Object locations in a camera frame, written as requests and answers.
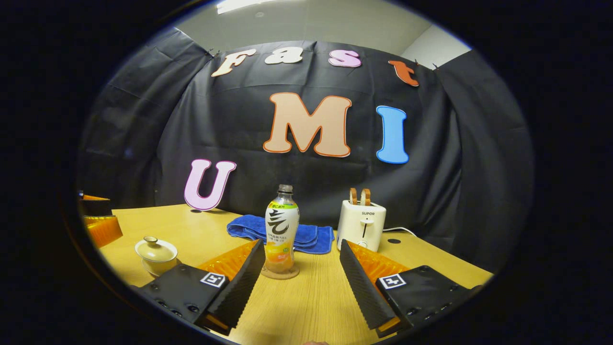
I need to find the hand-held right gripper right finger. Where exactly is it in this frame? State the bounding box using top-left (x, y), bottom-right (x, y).
top-left (340, 239), bottom-right (482, 338)

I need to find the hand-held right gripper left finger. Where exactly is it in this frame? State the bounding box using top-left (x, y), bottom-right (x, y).
top-left (139, 238), bottom-right (266, 336)

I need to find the round wooden coaster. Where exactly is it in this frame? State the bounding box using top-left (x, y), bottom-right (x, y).
top-left (260, 264), bottom-right (301, 280)

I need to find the clear water bottle white label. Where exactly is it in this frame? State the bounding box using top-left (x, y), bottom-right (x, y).
top-left (264, 184), bottom-right (301, 276)

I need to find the cream ceramic saucer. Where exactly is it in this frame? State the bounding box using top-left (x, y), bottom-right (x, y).
top-left (143, 261), bottom-right (182, 278)

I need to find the white toaster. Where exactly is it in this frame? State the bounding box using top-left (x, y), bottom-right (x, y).
top-left (337, 200), bottom-right (386, 253)

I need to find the folded blue towel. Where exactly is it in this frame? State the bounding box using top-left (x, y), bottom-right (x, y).
top-left (227, 214), bottom-right (335, 254)

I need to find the black backdrop cloth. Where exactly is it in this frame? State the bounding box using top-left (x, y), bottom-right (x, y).
top-left (77, 26), bottom-right (534, 274)

